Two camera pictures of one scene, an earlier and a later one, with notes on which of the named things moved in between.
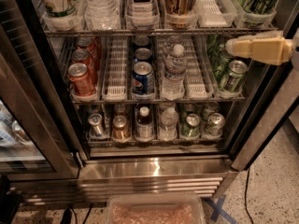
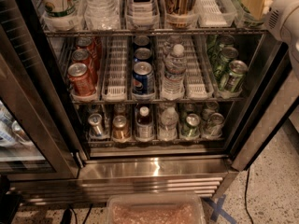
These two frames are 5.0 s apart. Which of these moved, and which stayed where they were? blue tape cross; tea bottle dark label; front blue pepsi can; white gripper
Moved: white gripper
Stayed: blue tape cross; tea bottle dark label; front blue pepsi can
